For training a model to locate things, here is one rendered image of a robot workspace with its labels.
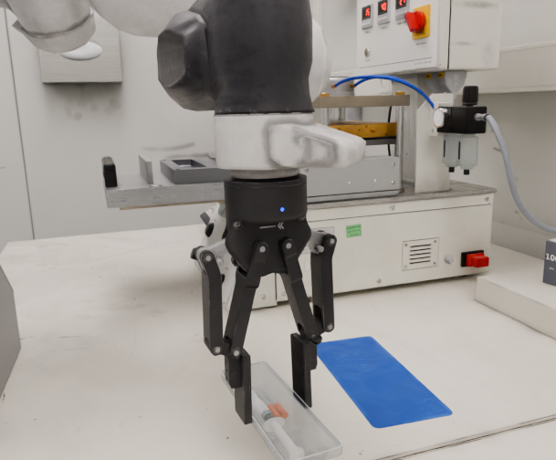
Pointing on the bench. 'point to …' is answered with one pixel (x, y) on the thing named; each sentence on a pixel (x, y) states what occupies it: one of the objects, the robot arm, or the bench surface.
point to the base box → (395, 244)
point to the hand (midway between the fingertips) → (272, 380)
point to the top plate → (336, 93)
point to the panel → (224, 256)
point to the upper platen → (369, 131)
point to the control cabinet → (426, 66)
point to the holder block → (193, 171)
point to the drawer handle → (109, 172)
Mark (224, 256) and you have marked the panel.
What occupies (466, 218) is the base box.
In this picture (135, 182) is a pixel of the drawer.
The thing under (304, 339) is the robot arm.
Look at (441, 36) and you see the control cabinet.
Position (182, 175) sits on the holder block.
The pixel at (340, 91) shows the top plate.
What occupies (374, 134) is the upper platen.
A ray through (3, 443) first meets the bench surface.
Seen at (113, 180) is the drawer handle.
